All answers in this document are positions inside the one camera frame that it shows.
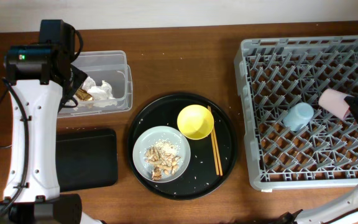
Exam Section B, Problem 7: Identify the pink cup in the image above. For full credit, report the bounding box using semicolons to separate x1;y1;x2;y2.
318;88;351;120

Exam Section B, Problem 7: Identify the blue cup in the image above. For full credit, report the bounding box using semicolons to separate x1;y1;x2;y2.
283;103;314;132

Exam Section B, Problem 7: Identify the black rectangular tray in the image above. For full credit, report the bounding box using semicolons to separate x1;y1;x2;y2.
56;129;118;192

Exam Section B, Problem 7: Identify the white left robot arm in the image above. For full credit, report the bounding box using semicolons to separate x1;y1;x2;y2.
0;19;94;223

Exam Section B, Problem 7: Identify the peanut shells and rice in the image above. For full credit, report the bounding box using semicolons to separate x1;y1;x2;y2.
145;139;180;181

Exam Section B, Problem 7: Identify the gold snack wrapper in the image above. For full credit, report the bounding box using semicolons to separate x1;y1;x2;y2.
75;88;93;101

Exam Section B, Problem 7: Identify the clear plastic waste bin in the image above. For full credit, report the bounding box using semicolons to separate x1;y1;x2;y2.
58;50;133;118

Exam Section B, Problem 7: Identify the round black serving tray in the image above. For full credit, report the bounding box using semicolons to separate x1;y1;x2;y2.
127;93;238;200

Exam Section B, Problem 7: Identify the left wooden chopstick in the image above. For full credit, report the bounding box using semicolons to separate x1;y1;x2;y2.
207;106;220;176

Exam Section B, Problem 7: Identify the right wooden chopstick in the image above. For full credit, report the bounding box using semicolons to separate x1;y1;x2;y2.
209;106;224;177

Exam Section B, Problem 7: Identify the grey plate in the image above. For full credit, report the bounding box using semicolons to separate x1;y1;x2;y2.
132;126;191;183

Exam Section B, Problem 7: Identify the white tissue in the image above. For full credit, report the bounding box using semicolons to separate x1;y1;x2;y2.
74;77;117;110

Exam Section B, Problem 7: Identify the grey dishwasher rack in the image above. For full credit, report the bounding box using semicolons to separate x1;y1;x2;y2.
234;35;358;191

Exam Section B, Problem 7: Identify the wooden chopstick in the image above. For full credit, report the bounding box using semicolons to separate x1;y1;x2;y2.
207;106;220;176
209;106;224;177

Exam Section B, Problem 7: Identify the yellow bowl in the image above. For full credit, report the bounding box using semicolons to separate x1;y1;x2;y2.
177;105;214;140

